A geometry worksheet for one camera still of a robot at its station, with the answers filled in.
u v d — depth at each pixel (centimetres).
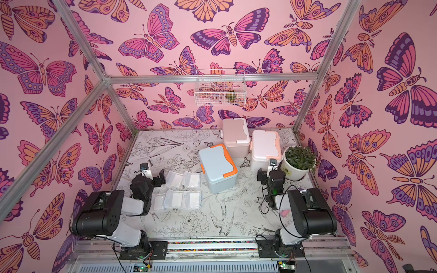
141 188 72
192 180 95
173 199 88
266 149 92
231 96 94
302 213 45
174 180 95
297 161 83
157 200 89
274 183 71
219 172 82
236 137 97
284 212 82
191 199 88
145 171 80
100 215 45
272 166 79
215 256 73
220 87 95
